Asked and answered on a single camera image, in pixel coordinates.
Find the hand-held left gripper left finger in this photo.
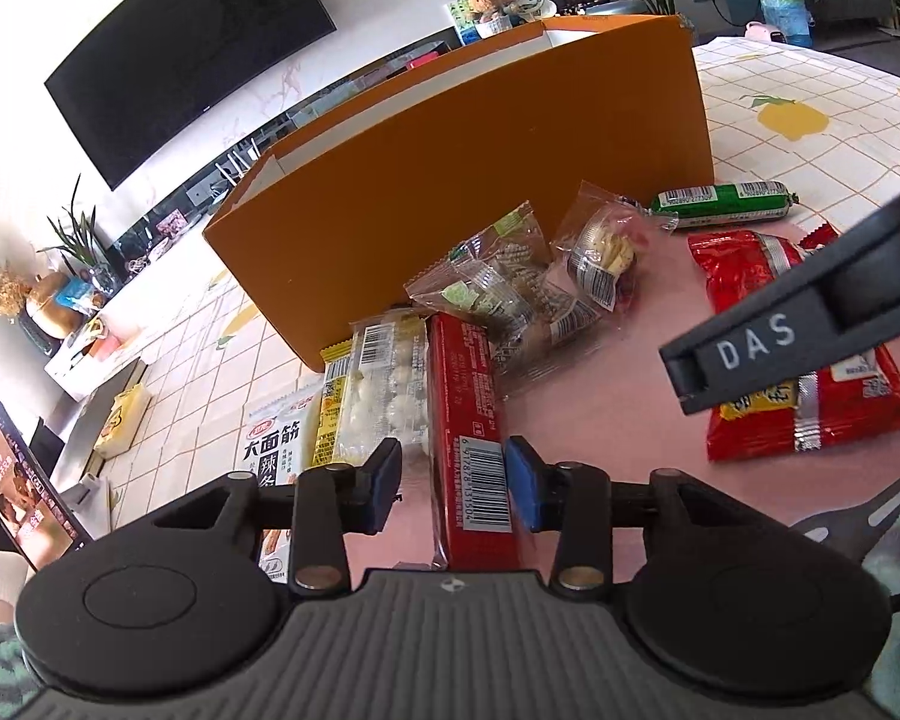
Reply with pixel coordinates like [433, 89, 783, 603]
[150, 436, 404, 598]

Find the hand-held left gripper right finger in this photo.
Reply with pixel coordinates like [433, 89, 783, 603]
[504, 435, 790, 592]

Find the large red snack packet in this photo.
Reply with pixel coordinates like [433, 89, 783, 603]
[686, 231, 900, 462]

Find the yellow snack packet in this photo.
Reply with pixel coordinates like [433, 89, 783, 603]
[311, 341, 361, 473]

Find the white snack packet black print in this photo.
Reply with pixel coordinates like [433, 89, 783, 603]
[240, 382, 327, 586]

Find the long red biscuit box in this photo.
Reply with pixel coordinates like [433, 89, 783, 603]
[426, 313, 522, 571]

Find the orange cardboard box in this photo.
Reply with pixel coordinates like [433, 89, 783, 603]
[202, 13, 715, 374]

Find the clear packet of white candies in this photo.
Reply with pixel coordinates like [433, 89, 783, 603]
[349, 311, 430, 466]

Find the small red foil packet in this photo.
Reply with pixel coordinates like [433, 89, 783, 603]
[799, 221, 841, 252]

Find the pink table mat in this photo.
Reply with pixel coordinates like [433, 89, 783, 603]
[345, 217, 871, 571]

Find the green sausage stick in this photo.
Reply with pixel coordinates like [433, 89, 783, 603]
[649, 181, 800, 230]

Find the clear packet of yellow chips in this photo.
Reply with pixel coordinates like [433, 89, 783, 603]
[555, 180, 680, 312]

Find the clear snack packet with barcode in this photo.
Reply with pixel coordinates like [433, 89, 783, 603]
[495, 270, 616, 383]

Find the clear snack packet green label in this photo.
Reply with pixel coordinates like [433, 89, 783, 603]
[450, 201, 548, 278]
[405, 262, 533, 346]

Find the yellow cartoon pouch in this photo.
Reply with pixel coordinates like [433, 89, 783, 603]
[92, 382, 153, 458]

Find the white television cabinet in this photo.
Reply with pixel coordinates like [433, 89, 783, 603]
[41, 30, 466, 402]

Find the blue snack bag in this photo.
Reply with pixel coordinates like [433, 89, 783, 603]
[64, 277, 106, 316]

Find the black tablet with lit screen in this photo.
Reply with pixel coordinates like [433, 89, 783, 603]
[0, 399, 95, 575]

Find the brown gourd vase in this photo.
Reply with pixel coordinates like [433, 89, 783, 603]
[26, 274, 83, 338]

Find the green plant in glass vase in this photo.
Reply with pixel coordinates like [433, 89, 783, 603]
[41, 176, 121, 293]

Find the dried flower bunch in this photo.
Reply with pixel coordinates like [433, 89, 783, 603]
[0, 266, 35, 323]

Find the green and blue picture card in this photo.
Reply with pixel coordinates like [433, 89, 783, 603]
[444, 0, 481, 46]

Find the wall-mounted black television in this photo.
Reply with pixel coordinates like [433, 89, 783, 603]
[45, 0, 338, 191]

